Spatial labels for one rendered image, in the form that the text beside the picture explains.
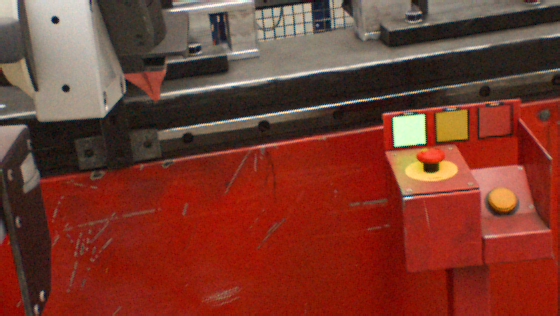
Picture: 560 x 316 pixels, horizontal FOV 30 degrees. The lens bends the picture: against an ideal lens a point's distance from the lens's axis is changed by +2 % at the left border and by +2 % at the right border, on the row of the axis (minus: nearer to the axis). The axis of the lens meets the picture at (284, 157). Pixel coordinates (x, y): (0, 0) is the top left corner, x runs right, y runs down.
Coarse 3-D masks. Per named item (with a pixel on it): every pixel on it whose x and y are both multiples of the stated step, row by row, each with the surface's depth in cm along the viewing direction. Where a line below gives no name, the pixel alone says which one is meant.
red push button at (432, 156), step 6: (420, 150) 146; (426, 150) 145; (432, 150) 145; (438, 150) 145; (420, 156) 144; (426, 156) 144; (432, 156) 144; (438, 156) 144; (444, 156) 144; (426, 162) 144; (432, 162) 143; (438, 162) 144; (426, 168) 145; (432, 168) 145; (438, 168) 145
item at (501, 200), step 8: (496, 192) 149; (504, 192) 149; (512, 192) 149; (488, 200) 149; (496, 200) 148; (504, 200) 148; (512, 200) 148; (496, 208) 148; (504, 208) 147; (512, 208) 148
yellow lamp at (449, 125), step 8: (448, 112) 152; (456, 112) 152; (464, 112) 152; (440, 120) 152; (448, 120) 152; (456, 120) 152; (464, 120) 152; (440, 128) 153; (448, 128) 153; (456, 128) 153; (464, 128) 153; (440, 136) 153; (448, 136) 153; (456, 136) 153; (464, 136) 153
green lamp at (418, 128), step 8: (400, 120) 152; (408, 120) 152; (416, 120) 152; (400, 128) 152; (408, 128) 152; (416, 128) 152; (424, 128) 152; (400, 136) 153; (408, 136) 153; (416, 136) 153; (424, 136) 153; (400, 144) 153; (408, 144) 153
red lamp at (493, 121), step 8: (480, 112) 152; (488, 112) 152; (496, 112) 152; (504, 112) 152; (480, 120) 152; (488, 120) 153; (496, 120) 153; (504, 120) 153; (480, 128) 153; (488, 128) 153; (496, 128) 153; (504, 128) 153; (480, 136) 153
